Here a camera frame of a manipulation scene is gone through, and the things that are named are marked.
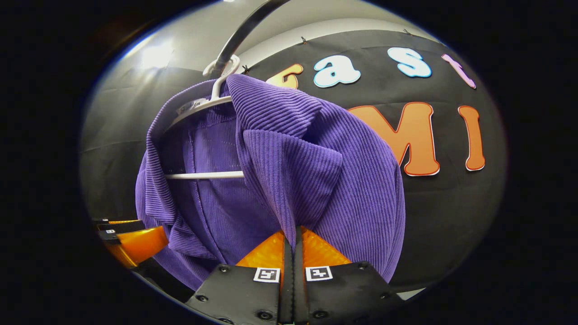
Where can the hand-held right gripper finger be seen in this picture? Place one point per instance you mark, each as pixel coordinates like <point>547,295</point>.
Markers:
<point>298,280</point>
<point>288,280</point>

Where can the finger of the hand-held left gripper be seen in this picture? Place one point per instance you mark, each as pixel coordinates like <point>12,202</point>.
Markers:
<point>117,222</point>
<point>135,246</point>

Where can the white plastic hanger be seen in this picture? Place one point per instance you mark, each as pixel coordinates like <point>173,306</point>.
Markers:
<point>203,175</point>

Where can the black clothes rack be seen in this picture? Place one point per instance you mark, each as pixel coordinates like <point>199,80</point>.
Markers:
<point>242,31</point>

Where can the black backdrop cloth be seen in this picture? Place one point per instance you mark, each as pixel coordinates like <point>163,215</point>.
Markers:
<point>451,203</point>

